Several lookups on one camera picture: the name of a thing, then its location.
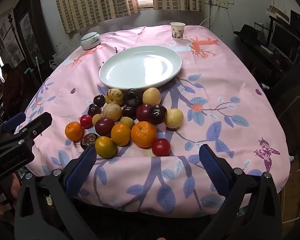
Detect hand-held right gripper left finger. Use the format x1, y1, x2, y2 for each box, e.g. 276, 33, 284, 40
14, 145, 100, 240

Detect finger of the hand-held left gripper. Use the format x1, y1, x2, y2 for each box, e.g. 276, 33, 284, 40
0, 112, 27, 137
0, 112, 53, 153

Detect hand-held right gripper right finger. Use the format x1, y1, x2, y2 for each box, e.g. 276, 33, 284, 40
199, 144, 283, 240

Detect brown passion fruit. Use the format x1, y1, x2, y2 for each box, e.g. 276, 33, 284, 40
80, 133, 100, 150

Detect yellow green tomato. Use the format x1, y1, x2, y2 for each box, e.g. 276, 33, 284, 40
95, 136, 117, 159

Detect small orange mandarin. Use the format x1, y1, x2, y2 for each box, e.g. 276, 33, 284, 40
65, 121, 84, 142

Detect small red tomato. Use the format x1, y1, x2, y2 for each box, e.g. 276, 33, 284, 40
80, 114, 93, 129

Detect dark red plum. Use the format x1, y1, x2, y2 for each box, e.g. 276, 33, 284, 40
95, 117, 115, 137

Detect smooth orange fruit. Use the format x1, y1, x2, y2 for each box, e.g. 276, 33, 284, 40
111, 123, 132, 147

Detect yellow round fruit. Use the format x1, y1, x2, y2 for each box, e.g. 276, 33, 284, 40
164, 108, 184, 129
142, 87, 162, 105

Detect large orange mandarin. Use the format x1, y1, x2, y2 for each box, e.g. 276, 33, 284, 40
131, 121, 158, 148

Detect dark purple round fruit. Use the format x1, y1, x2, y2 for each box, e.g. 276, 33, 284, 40
123, 88, 143, 107
148, 104, 168, 125

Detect white oval plate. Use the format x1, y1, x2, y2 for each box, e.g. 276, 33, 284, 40
99, 45, 183, 90

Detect person's left hand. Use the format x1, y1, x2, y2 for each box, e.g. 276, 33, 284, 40
9, 173, 22, 197

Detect striped pepino melon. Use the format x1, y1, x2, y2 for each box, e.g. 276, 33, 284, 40
105, 88, 124, 105
102, 103, 122, 122

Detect electric fan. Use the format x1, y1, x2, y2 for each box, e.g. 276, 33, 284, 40
4, 41, 24, 63

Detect pink floral tablecloth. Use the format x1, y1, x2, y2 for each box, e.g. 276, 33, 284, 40
15, 25, 290, 218

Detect white lidded ceramic jar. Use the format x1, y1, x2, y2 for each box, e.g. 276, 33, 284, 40
80, 32, 101, 51

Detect dark desk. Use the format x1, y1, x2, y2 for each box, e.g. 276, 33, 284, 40
240, 37, 300, 88

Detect wide checked curtain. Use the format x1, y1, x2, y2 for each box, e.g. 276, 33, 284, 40
52, 0, 140, 34

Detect black hat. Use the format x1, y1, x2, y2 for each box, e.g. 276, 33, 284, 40
234, 24, 262, 42

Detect printed paper cup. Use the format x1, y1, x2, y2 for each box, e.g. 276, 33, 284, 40
170, 22, 186, 41

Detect black monitor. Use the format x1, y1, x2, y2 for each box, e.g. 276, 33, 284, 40
269, 24, 300, 55

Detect green handled mop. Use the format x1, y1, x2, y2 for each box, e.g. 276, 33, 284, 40
24, 56, 44, 85

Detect dark framed wall picture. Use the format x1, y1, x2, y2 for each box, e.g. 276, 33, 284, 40
14, 0, 54, 65

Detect white power cable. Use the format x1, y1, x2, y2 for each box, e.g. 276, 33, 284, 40
199, 4, 219, 27

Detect white wall power strip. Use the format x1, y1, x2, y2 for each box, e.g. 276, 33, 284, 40
205, 0, 228, 8

